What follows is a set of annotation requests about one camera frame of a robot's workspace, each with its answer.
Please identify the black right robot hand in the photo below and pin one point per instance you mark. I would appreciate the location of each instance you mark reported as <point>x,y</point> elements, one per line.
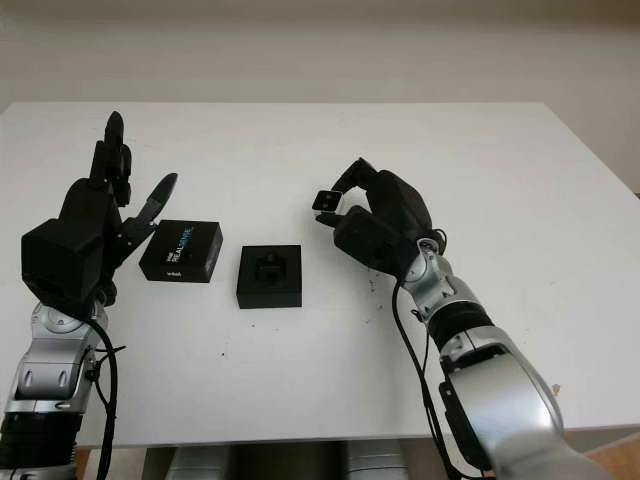
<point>400,200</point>

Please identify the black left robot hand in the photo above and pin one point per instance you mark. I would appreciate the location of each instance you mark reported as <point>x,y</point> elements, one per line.
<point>85,205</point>

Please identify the small black square device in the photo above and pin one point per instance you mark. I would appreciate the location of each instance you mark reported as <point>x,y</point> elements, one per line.
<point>326,201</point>

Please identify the black RealSense box lid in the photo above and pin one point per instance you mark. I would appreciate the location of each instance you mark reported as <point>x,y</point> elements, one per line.
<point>180,250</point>

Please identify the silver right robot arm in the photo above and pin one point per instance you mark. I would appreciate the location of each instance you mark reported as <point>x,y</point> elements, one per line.
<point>500,380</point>

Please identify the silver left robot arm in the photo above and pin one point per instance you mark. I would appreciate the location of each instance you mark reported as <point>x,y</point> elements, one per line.
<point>45,370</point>

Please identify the black box base with insert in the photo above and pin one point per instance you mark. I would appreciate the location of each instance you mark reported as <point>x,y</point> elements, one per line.
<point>270,277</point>

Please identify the grey robot lower body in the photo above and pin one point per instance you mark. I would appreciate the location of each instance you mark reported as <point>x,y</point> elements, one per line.
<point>280,462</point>

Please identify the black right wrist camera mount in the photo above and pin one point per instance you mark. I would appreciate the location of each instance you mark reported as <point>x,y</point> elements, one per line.
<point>365,240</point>

